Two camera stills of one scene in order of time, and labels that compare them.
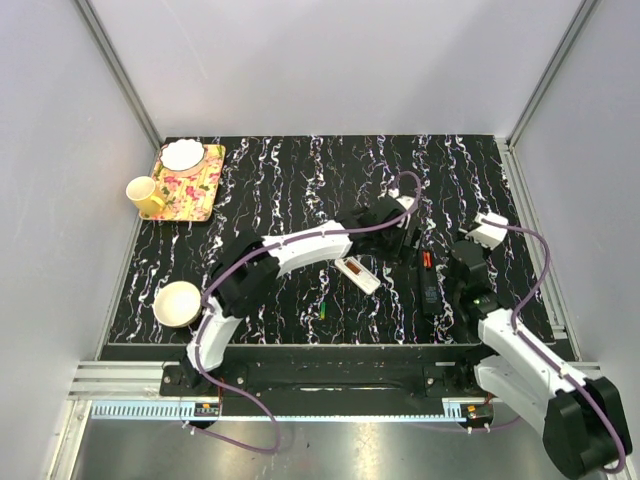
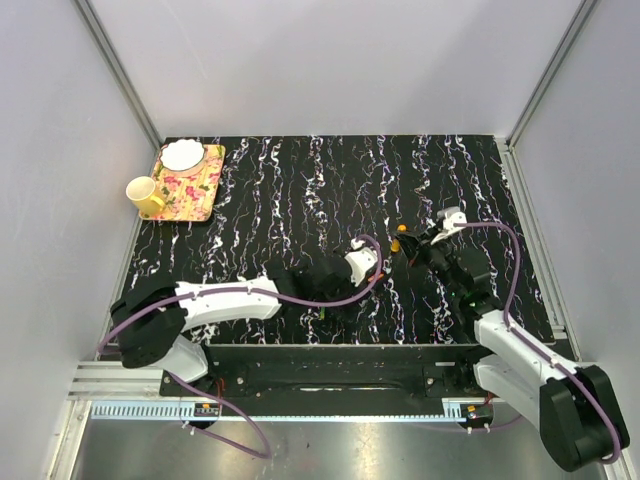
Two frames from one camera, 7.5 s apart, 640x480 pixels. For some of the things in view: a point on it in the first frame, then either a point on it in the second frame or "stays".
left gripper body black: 390,245 to 346,291
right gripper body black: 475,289 to 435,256
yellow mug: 140,190 stays
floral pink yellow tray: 193,197 stays
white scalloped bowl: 182,154 stays
